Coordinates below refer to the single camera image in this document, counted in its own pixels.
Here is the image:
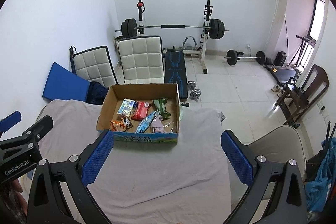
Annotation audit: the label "treadmill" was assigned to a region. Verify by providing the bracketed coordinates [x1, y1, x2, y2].
[265, 64, 301, 84]

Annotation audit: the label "dark blue bag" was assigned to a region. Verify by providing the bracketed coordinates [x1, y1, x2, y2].
[87, 81, 109, 105]

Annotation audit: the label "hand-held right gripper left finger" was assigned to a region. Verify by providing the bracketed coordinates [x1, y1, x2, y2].
[28, 129, 116, 224]

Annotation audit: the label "red snack packet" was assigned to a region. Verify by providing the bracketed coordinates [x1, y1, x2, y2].
[131, 101, 153, 121]

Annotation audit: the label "blue foam mat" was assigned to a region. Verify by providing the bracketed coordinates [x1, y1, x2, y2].
[42, 62, 91, 102]

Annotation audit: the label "grey sock bundle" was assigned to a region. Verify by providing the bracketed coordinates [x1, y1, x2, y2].
[151, 115, 168, 133]

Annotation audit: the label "grey sit-up frame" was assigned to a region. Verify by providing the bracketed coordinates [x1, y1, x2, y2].
[182, 36, 197, 51]

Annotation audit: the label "black speaker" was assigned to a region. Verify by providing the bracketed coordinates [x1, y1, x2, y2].
[274, 51, 287, 66]

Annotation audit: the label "orange snack packet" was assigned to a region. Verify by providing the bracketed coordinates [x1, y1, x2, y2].
[110, 117, 133, 132]

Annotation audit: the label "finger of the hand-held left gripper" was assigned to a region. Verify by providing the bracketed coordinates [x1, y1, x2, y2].
[0, 116, 54, 151]
[0, 111, 22, 133]

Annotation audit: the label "blue clothes pile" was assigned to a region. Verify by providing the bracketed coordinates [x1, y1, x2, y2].
[306, 138, 336, 214]

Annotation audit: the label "cardboard box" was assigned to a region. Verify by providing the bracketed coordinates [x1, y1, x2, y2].
[96, 83, 181, 144]

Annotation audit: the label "beige office chair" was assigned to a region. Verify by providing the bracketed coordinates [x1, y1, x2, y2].
[247, 125, 309, 201]

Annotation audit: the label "white and teal carton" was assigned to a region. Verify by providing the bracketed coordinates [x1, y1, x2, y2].
[117, 98, 137, 116]

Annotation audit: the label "white padded chair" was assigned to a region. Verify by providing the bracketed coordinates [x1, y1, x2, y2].
[117, 35, 164, 85]
[73, 46, 118, 88]

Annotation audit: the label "white barbell rack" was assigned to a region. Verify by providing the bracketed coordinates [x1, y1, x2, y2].
[136, 0, 213, 74]

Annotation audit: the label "barbell with black plates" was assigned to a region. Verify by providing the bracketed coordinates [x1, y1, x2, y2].
[115, 18, 231, 39]

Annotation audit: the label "dark wooden chair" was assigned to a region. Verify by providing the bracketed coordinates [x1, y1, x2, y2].
[276, 64, 330, 127]

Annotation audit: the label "person's left hand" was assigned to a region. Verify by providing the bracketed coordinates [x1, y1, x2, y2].
[0, 179, 27, 222]

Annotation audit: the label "green snack packet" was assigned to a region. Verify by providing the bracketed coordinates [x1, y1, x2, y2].
[153, 98, 171, 119]

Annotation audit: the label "long blue snack packet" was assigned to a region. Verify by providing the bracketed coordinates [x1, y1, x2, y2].
[135, 110, 158, 133]

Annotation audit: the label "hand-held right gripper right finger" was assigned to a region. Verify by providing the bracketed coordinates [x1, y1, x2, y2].
[220, 130, 307, 224]

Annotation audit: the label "black exercise stand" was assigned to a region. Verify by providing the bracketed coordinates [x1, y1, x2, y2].
[283, 14, 315, 67]

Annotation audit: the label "brown box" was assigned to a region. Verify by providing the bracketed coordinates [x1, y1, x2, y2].
[114, 36, 124, 56]

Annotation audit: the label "grey table cloth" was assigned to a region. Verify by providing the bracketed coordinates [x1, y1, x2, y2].
[22, 99, 233, 224]

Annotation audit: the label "black weight bench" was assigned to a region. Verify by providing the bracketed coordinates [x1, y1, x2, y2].
[164, 48, 189, 100]

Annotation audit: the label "chrome dumbbell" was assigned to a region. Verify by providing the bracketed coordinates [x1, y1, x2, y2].
[187, 80, 201, 101]

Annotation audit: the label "black router antennas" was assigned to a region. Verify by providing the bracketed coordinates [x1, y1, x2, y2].
[322, 122, 336, 147]

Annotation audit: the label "black pole with strap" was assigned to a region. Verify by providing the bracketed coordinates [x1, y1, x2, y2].
[69, 47, 76, 75]

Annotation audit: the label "small barbell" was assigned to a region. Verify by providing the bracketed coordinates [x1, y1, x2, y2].
[224, 49, 267, 66]

